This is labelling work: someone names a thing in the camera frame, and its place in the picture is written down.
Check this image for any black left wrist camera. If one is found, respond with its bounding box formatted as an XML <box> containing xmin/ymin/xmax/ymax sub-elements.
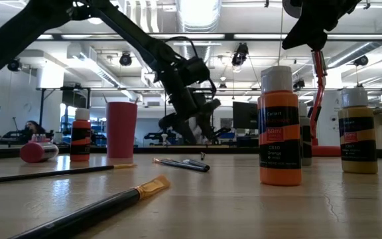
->
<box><xmin>181</xmin><ymin>56</ymin><xmax>211</xmax><ymax>84</ymax></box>

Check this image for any wide flat black paintbrush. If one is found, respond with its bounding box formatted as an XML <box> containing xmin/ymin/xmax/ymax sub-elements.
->
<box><xmin>7</xmin><ymin>175</ymin><xmax>172</xmax><ymax>239</ymax></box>

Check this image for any black paintbrush gold ferrule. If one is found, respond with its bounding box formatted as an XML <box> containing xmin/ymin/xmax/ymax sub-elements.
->
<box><xmin>0</xmin><ymin>163</ymin><xmax>137</xmax><ymax>186</ymax></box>

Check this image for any thin black paintbrush tan tip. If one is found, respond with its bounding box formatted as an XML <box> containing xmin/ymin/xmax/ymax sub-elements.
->
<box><xmin>151</xmin><ymin>157</ymin><xmax>211</xmax><ymax>173</ymax></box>

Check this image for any black monitor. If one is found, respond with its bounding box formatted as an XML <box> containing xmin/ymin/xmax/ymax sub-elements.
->
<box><xmin>232</xmin><ymin>101</ymin><xmax>259</xmax><ymax>130</ymax></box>

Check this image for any small orange paint bottle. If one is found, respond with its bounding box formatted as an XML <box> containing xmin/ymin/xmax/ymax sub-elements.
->
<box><xmin>257</xmin><ymin>65</ymin><xmax>303</xmax><ymax>187</ymax></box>

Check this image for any silver ventilation duct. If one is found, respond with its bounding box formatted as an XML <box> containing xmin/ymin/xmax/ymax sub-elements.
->
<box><xmin>174</xmin><ymin>0</ymin><xmax>223</xmax><ymax>67</ymax></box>

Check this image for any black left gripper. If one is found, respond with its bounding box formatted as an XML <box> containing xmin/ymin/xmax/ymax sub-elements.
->
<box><xmin>154</xmin><ymin>61</ymin><xmax>222</xmax><ymax>142</ymax></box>

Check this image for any red plastic cup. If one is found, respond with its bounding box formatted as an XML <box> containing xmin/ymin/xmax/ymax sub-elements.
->
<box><xmin>105</xmin><ymin>101</ymin><xmax>139</xmax><ymax>159</ymax></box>

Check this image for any black hanging camera mount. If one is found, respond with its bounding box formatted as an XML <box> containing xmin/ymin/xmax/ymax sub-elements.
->
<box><xmin>231</xmin><ymin>42</ymin><xmax>250</xmax><ymax>67</ymax></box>

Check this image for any pink bottle set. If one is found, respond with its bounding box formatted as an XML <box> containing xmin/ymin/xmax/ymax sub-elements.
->
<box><xmin>30</xmin><ymin>133</ymin><xmax>51</xmax><ymax>144</ymax></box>

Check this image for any person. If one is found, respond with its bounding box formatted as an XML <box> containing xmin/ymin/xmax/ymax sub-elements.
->
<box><xmin>24</xmin><ymin>119</ymin><xmax>48</xmax><ymax>137</ymax></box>

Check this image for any small yellow ochre paint bottle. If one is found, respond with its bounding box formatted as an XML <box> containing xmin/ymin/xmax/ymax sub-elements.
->
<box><xmin>338</xmin><ymin>86</ymin><xmax>379</xmax><ymax>175</ymax></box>

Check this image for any black overhead beam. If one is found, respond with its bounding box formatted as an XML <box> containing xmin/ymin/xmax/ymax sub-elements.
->
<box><xmin>0</xmin><ymin>32</ymin><xmax>382</xmax><ymax>42</ymax></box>

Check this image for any black ceiling spotlight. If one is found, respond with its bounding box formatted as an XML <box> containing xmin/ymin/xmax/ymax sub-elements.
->
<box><xmin>353</xmin><ymin>54</ymin><xmax>369</xmax><ymax>67</ymax></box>
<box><xmin>119</xmin><ymin>52</ymin><xmax>133</xmax><ymax>67</ymax></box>
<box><xmin>7</xmin><ymin>58</ymin><xmax>21</xmax><ymax>72</ymax></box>

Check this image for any small red-orange paint bottle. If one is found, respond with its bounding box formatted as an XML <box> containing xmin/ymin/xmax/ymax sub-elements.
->
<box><xmin>70</xmin><ymin>108</ymin><xmax>92</xmax><ymax>163</ymax></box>

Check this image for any red desk lamp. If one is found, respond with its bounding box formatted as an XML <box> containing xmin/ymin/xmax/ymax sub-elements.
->
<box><xmin>282</xmin><ymin>0</ymin><xmax>342</xmax><ymax>157</ymax></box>

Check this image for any black background rig frame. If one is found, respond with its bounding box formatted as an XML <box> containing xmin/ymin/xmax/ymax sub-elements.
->
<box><xmin>36</xmin><ymin>86</ymin><xmax>92</xmax><ymax>147</ymax></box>

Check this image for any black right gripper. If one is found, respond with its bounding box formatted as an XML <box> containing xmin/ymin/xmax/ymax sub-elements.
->
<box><xmin>282</xmin><ymin>0</ymin><xmax>363</xmax><ymax>51</ymax></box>

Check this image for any small white paint bottle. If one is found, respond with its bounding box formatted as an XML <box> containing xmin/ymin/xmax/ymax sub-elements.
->
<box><xmin>298</xmin><ymin>102</ymin><xmax>313</xmax><ymax>166</ymax></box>

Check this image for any magenta paint bottle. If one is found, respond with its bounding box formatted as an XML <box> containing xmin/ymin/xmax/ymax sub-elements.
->
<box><xmin>19</xmin><ymin>141</ymin><xmax>60</xmax><ymax>164</ymax></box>

